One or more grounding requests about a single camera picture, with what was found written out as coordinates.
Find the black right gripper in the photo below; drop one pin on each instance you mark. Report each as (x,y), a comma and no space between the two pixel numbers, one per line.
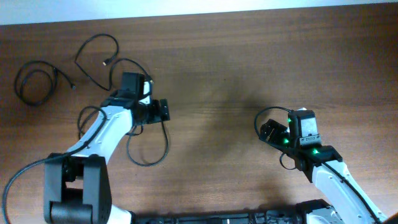
(274,137)

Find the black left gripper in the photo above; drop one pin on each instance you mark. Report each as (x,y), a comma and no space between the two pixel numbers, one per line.
(153,113)

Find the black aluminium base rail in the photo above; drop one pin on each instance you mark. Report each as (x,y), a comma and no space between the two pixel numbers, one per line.
(217,217)

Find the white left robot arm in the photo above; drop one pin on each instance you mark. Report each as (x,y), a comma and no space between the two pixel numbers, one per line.
(76,188)

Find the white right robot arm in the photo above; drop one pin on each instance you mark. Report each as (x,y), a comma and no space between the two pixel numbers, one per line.
(324,167)

